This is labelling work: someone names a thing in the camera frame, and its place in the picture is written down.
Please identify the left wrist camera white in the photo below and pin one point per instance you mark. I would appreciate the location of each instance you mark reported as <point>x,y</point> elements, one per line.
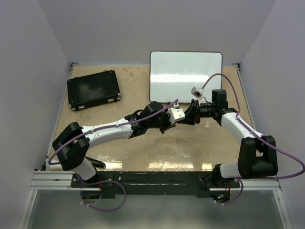
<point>176,115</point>

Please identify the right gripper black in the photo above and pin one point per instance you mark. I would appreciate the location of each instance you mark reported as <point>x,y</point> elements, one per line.
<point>192,114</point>

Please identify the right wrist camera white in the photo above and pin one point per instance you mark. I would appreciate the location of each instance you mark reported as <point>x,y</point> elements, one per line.
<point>198,93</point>

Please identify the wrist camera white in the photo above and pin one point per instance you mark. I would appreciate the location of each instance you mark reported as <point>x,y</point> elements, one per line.
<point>176,115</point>
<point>198,93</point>

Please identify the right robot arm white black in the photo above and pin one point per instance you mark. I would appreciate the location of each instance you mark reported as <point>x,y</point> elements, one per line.
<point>257,156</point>

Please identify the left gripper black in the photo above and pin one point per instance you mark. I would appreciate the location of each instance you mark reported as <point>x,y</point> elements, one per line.
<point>168,125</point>

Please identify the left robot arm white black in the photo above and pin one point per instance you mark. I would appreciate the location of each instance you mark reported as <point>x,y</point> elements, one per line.
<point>72,144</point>

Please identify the black white eraser tool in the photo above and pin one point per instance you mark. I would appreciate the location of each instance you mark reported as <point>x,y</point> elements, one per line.
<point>58,166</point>

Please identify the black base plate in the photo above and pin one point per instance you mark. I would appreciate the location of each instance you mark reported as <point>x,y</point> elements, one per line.
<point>189,183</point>

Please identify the black flat case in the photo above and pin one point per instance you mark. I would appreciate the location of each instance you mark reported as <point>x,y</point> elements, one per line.
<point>93,90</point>

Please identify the aluminium front rail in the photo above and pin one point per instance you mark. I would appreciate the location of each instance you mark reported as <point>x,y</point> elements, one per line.
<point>61,180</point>

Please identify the white whiteboard with dark frame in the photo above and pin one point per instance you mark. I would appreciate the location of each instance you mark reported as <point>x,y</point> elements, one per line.
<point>173,74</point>

